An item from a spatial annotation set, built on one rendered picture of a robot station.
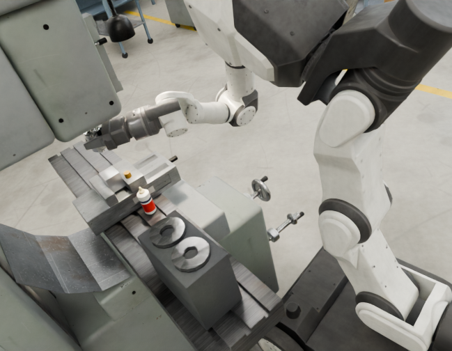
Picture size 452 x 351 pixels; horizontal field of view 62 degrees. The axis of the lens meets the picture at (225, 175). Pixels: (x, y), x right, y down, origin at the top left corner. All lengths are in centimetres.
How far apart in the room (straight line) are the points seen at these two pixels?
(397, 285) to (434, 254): 107
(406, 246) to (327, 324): 103
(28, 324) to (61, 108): 54
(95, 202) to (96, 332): 42
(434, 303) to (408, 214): 126
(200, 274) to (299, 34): 52
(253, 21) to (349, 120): 26
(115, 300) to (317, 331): 65
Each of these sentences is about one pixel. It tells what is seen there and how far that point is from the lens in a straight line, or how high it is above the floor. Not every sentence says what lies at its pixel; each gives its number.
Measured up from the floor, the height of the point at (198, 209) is 84.
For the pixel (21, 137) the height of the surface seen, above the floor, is 140.
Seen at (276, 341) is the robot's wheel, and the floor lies 60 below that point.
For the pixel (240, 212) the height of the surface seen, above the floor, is 73.
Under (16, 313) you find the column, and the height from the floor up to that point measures 106.
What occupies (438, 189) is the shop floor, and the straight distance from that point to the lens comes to 262.
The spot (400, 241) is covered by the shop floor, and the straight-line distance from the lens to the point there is 230.
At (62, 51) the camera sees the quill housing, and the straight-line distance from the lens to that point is 97.
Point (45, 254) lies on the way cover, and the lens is 134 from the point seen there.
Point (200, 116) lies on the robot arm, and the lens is 116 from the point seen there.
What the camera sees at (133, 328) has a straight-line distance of 143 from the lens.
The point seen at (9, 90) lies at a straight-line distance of 94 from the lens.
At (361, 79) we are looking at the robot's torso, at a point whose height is 142.
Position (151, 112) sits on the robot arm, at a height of 129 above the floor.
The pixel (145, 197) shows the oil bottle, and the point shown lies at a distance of 125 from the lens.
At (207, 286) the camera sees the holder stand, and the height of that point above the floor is 107.
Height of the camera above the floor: 178
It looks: 39 degrees down
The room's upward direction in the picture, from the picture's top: 16 degrees counter-clockwise
